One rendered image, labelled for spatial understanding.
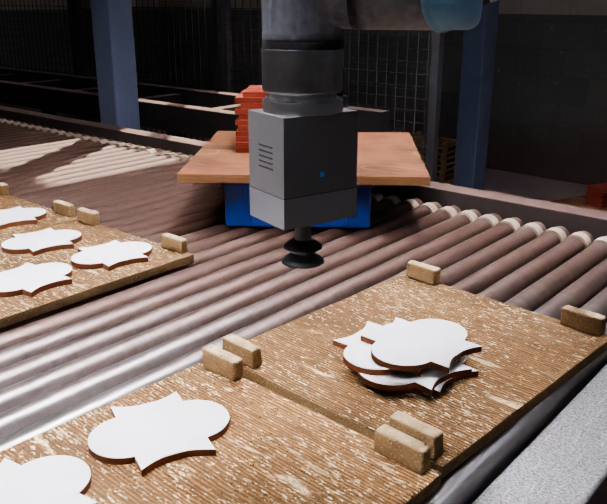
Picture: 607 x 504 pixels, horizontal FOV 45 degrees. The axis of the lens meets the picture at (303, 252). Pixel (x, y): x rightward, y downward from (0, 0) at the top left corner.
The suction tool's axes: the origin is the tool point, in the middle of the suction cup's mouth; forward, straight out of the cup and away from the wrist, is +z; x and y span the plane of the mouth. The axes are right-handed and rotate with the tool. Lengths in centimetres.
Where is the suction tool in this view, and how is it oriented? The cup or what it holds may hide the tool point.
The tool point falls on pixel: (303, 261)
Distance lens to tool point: 73.7
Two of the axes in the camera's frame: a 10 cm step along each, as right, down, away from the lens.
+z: 0.0, 9.4, 3.3
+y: -8.3, 1.8, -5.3
